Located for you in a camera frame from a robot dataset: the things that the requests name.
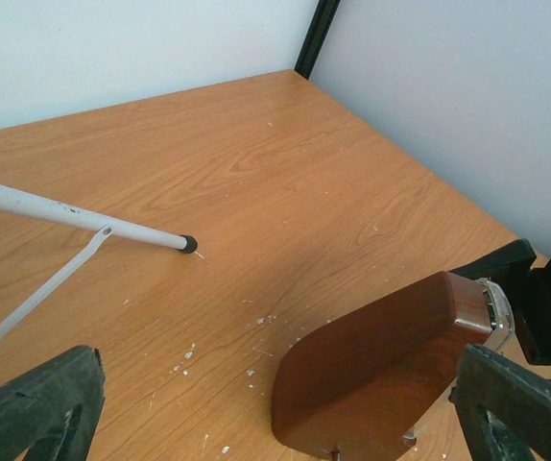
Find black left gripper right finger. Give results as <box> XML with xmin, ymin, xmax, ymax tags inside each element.
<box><xmin>450</xmin><ymin>345</ymin><xmax>551</xmax><ymax>460</ymax></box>

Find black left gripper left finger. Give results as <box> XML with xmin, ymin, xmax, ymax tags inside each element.
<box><xmin>0</xmin><ymin>345</ymin><xmax>106</xmax><ymax>460</ymax></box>

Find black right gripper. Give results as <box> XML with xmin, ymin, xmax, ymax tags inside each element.
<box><xmin>448</xmin><ymin>239</ymin><xmax>551</xmax><ymax>366</ymax></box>

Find brown wooden metronome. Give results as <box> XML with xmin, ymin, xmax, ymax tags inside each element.
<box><xmin>271</xmin><ymin>272</ymin><xmax>491</xmax><ymax>460</ymax></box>

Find white tripod music stand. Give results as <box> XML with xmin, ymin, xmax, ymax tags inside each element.
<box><xmin>0</xmin><ymin>184</ymin><xmax>198</xmax><ymax>340</ymax></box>

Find clear plastic metronome cover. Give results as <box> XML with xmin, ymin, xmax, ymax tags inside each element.
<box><xmin>402</xmin><ymin>278</ymin><xmax>515</xmax><ymax>443</ymax></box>

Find black aluminium frame rail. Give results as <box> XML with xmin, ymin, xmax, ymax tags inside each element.
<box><xmin>294</xmin><ymin>0</ymin><xmax>341</xmax><ymax>80</ymax></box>

